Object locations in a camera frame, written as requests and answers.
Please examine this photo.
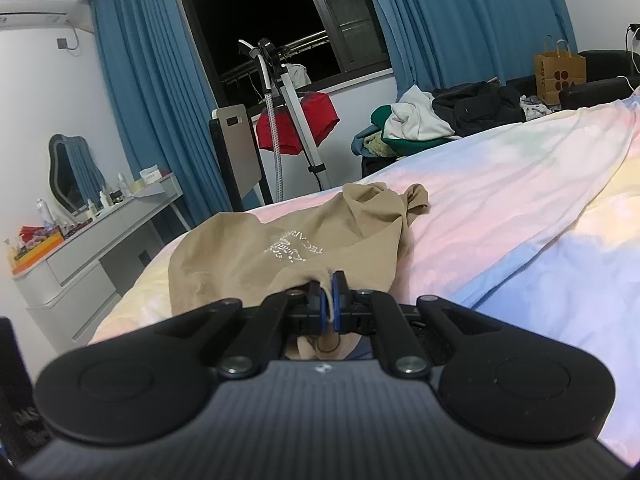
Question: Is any tan printed t-shirt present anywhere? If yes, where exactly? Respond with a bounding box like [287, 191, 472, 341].
[168, 183, 428, 315]

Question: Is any pile of clothes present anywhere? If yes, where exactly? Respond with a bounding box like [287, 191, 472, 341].
[352, 77, 560, 177]

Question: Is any white dressing table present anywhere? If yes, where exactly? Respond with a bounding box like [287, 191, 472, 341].
[13, 174, 189, 353]

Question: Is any orange tray with items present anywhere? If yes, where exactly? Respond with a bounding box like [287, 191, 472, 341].
[3, 226, 64, 275]

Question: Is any red garment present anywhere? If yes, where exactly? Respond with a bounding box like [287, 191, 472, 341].
[255, 91, 342, 157]

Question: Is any white tissue box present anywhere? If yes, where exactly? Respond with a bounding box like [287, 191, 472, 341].
[140, 165, 163, 185]

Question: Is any white spray bottle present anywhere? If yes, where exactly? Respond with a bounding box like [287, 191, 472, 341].
[36, 198, 55, 231]

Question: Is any garment steamer stand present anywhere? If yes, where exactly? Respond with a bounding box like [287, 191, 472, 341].
[236, 37, 332, 204]

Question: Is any wavy framed mirror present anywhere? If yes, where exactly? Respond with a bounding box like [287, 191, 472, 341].
[48, 133, 106, 214]

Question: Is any left blue curtain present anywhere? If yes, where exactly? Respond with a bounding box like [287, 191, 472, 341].
[89, 0, 231, 224]

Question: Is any blue curtain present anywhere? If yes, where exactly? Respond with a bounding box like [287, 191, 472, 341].
[372, 0, 576, 94]
[89, 0, 231, 224]

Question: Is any dark window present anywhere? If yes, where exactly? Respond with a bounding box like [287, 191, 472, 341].
[182, 0, 390, 108]

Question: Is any right blue curtain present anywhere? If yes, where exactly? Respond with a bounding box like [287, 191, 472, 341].
[372, 0, 576, 94]

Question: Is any brown paper bag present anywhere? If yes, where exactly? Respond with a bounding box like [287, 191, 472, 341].
[534, 35, 587, 106]

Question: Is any white air conditioner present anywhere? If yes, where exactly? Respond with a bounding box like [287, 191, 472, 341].
[0, 0, 76, 29]

